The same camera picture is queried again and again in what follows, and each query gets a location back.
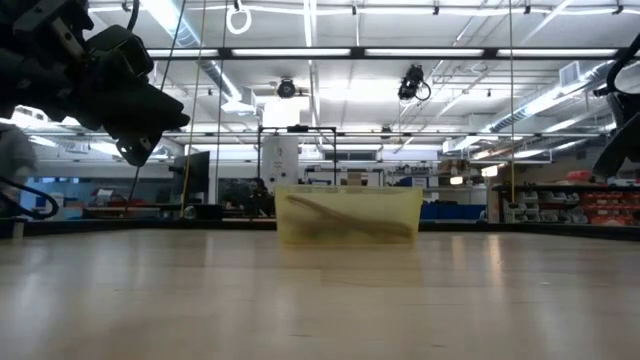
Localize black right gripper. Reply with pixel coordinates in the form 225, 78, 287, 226
592, 110, 640, 179

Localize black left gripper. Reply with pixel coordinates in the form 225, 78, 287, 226
57, 49, 192, 169

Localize shelf with red bins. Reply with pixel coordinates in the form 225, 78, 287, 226
491, 169, 640, 226

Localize black monitor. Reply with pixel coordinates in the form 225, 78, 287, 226
169, 150, 212, 202

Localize LED light bar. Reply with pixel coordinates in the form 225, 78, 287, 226
495, 47, 620, 58
364, 47, 486, 58
230, 47, 353, 58
146, 48, 221, 58

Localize round black ceiling device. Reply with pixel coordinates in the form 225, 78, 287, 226
276, 77, 298, 100

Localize blue storage bins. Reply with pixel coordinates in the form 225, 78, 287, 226
419, 201, 487, 222

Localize yellow plastic bin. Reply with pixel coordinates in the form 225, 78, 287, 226
273, 184, 425, 246

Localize yellow hanging cord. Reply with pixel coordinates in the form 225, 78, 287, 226
178, 0, 208, 217
507, 0, 517, 205

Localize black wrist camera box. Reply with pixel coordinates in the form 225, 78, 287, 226
83, 24, 155, 77

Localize black overhead frame beam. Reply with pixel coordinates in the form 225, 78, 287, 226
143, 45, 640, 62

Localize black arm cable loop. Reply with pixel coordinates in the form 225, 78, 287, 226
0, 175, 61, 222

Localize black table frame rail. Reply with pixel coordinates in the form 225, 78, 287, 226
0, 217, 640, 242

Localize white looped cord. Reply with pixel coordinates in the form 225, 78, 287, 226
225, 1, 253, 36

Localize black background rig frame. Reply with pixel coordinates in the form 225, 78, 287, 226
256, 124, 339, 194

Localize black overhead camera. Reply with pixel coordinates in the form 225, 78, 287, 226
396, 63, 432, 103

